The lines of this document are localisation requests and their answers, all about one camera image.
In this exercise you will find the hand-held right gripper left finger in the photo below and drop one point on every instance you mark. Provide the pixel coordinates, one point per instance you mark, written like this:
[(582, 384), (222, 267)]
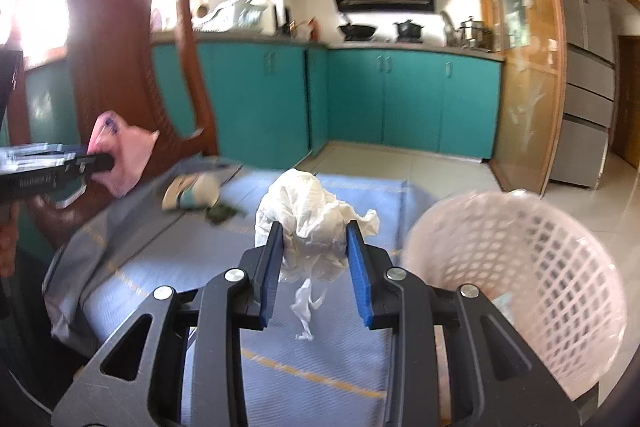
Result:
[(270, 277)]

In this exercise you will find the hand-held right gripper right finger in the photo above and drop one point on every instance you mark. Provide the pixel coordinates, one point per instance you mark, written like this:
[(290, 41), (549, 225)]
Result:
[(359, 277)]

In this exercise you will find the white kitchen appliance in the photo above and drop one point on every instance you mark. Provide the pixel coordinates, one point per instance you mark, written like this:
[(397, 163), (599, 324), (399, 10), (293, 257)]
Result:
[(278, 14)]

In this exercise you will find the steel pot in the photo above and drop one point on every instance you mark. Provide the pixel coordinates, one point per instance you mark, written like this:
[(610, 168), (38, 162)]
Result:
[(474, 34)]

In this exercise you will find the cream fluffy garment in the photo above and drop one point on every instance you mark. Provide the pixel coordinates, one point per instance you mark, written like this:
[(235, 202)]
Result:
[(310, 212)]

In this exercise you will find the black cooking pot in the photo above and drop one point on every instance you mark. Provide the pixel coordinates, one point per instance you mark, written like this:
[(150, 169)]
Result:
[(409, 31)]

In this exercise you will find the grey cloth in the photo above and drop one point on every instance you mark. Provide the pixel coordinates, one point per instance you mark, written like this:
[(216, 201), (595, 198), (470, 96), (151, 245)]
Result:
[(85, 267)]

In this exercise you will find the dark green wrapper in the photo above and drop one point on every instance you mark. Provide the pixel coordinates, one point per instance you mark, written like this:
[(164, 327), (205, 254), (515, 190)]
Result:
[(222, 213)]

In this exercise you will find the brown wooden chair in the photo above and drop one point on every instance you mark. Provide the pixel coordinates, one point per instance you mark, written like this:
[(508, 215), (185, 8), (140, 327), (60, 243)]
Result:
[(115, 57)]

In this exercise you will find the silver refrigerator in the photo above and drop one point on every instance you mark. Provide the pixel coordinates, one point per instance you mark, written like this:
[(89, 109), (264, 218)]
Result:
[(585, 82)]

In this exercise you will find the pink plastic mesh basket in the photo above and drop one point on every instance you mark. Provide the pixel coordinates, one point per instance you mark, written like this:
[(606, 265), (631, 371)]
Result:
[(520, 257)]

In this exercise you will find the black wok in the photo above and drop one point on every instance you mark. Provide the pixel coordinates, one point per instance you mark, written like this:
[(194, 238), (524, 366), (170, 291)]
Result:
[(357, 31)]

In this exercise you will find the pink garment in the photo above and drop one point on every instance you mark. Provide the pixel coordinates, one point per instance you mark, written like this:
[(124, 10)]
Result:
[(127, 152)]

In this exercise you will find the teal base cabinets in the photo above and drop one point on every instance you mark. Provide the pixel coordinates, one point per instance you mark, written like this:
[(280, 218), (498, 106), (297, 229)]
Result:
[(415, 97)]

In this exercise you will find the wooden door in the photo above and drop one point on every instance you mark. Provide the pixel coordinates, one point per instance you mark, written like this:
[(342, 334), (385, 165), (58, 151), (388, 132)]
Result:
[(629, 107)]

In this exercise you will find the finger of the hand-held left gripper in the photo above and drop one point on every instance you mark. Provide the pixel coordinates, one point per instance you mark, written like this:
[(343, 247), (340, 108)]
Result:
[(92, 163)]

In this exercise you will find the wood-framed glass cabinet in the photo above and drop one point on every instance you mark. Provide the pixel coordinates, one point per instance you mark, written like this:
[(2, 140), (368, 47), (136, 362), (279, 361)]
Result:
[(530, 82)]

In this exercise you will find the white dish rack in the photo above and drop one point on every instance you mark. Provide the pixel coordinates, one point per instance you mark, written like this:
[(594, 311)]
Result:
[(230, 17)]

